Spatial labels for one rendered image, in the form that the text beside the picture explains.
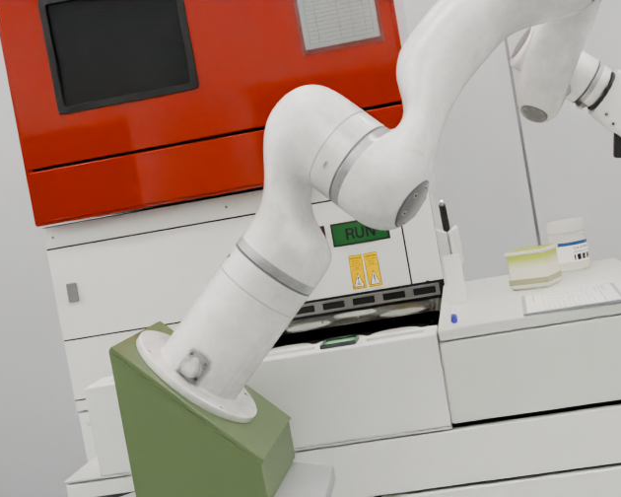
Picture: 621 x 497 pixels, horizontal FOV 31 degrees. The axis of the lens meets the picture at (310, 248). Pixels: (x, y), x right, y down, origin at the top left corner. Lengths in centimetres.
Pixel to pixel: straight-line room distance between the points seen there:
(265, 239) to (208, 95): 89
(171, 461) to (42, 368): 266
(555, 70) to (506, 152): 191
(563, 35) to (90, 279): 112
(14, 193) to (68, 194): 171
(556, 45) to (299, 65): 61
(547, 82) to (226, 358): 74
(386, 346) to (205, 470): 38
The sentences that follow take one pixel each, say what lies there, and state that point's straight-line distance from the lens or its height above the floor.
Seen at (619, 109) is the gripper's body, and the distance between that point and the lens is 201.
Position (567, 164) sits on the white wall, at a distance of 378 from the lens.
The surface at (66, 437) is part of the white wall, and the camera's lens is 412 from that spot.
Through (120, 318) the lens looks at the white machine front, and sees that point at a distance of 241.
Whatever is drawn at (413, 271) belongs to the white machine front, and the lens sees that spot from 230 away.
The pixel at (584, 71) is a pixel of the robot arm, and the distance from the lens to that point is 198.
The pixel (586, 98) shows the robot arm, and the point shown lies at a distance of 199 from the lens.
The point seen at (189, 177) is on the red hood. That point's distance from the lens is 230.
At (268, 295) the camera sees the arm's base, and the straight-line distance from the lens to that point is 144.
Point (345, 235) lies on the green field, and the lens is 230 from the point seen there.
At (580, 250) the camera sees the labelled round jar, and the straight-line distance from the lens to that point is 217.
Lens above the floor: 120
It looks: 3 degrees down
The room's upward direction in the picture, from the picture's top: 10 degrees counter-clockwise
